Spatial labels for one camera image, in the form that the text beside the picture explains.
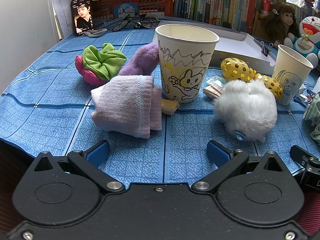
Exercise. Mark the small doodled paper cup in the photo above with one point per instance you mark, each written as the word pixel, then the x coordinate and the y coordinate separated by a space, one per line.
pixel 291 70

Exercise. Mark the small wrapped packet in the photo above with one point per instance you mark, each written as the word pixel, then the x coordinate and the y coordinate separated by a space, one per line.
pixel 214 88

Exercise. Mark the row of upright books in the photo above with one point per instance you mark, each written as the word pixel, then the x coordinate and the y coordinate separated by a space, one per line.
pixel 239 15

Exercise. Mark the white cardboard box tray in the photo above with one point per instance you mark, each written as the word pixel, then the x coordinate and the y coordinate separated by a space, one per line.
pixel 236 44

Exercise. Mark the miniature black bicycle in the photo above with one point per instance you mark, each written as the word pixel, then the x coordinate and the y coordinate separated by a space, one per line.
pixel 139 22

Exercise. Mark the black binder clip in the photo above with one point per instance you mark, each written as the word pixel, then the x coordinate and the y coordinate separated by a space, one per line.
pixel 265 48

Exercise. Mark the white fluffy plush ball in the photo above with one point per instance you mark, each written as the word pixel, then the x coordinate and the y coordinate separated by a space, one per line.
pixel 247 109

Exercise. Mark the brown haired monkey doll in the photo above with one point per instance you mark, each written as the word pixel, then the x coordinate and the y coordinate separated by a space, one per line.
pixel 279 22

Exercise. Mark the grey carabiner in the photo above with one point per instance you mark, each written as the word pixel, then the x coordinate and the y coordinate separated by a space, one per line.
pixel 95 33

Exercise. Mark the large doodled paper cup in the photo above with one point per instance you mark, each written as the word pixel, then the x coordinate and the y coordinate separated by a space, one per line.
pixel 185 52

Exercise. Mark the pink sock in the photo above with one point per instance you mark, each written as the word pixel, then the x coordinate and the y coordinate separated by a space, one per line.
pixel 129 104

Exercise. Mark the blue checked tablecloth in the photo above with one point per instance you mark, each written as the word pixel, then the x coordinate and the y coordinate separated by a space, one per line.
pixel 48 108

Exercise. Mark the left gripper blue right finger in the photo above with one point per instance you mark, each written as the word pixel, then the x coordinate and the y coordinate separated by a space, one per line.
pixel 218 154

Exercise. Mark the blue Doraemon plush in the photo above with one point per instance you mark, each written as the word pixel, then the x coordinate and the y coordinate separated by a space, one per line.
pixel 308 44

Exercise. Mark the gold sequin pouch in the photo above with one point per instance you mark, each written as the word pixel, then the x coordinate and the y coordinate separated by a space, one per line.
pixel 237 69

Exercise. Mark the small tan soft piece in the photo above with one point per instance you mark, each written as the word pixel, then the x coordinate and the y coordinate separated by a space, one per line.
pixel 169 107

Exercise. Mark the green checked fabric pouch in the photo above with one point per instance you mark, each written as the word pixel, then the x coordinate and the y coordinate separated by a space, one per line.
pixel 312 113

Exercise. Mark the smartphone with lit screen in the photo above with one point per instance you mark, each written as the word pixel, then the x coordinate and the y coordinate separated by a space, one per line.
pixel 82 16

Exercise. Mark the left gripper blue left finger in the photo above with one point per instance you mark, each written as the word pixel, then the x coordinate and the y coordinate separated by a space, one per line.
pixel 98 154

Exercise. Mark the green and pink scrunchie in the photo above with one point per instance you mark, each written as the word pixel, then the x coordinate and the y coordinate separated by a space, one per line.
pixel 98 67

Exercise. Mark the purple plush toy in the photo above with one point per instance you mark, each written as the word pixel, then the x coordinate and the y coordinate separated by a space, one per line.
pixel 143 62

